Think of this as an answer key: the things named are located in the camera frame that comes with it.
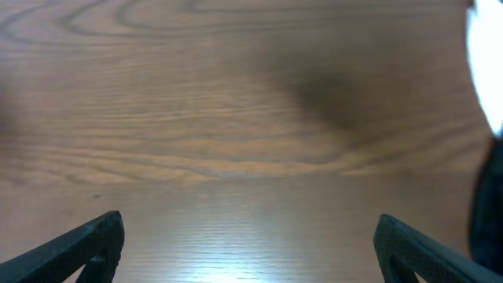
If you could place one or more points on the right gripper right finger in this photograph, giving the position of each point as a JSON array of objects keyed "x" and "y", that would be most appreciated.
[{"x": 405, "y": 255}]

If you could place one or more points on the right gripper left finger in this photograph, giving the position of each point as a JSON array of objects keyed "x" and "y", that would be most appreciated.
[{"x": 94, "y": 248}]

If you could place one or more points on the black garment with red tag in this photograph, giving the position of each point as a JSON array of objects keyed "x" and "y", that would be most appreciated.
[{"x": 485, "y": 221}]

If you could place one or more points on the white garment under pile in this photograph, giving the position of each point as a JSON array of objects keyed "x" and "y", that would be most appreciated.
[{"x": 484, "y": 54}]

